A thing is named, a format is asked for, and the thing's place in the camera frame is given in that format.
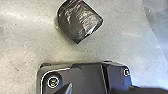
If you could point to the black plastic trash bag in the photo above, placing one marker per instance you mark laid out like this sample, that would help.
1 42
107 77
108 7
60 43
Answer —
78 20

